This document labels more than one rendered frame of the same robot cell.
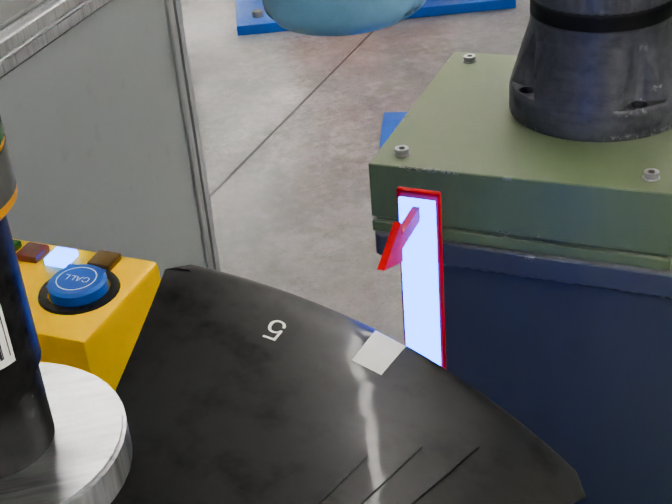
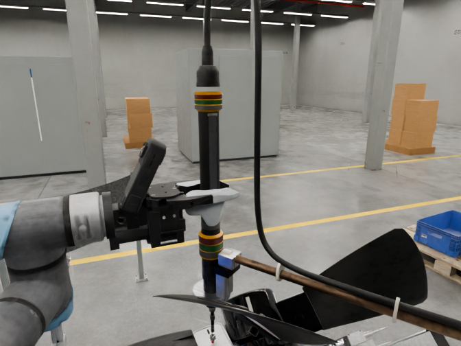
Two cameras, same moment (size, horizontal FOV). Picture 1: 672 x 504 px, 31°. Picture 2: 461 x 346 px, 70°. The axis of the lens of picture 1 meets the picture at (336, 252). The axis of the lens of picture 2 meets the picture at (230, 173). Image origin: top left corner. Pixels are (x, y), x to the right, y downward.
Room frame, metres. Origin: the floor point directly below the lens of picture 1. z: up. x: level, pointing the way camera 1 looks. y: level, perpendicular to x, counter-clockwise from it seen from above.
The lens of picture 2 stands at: (0.60, 0.49, 1.68)
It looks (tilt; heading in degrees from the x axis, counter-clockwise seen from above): 16 degrees down; 224
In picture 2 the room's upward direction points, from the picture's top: straight up
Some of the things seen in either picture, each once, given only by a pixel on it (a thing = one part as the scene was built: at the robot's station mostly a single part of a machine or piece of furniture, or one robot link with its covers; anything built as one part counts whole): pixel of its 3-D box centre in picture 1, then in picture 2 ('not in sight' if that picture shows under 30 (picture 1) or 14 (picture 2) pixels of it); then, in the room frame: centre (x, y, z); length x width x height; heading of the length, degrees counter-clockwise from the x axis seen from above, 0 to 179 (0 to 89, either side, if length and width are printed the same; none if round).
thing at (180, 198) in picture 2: not in sight; (184, 200); (0.30, 0.10, 1.50); 0.09 x 0.05 x 0.02; 146
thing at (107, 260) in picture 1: (104, 260); not in sight; (0.71, 0.16, 1.08); 0.02 x 0.02 x 0.01; 66
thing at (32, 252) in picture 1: (32, 252); not in sight; (0.73, 0.22, 1.08); 0.02 x 0.02 x 0.01; 66
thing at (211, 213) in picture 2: not in sight; (213, 208); (0.26, 0.12, 1.48); 0.09 x 0.03 x 0.06; 146
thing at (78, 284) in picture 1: (78, 287); not in sight; (0.68, 0.18, 1.08); 0.04 x 0.04 x 0.02
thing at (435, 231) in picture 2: not in sight; (453, 232); (-2.99, 0.02, 0.25); 0.60 x 0.41 x 0.22; 161
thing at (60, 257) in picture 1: (61, 257); not in sight; (0.72, 0.19, 1.08); 0.02 x 0.02 x 0.01; 66
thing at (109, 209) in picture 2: not in sight; (145, 214); (0.35, 0.05, 1.47); 0.12 x 0.08 x 0.09; 156
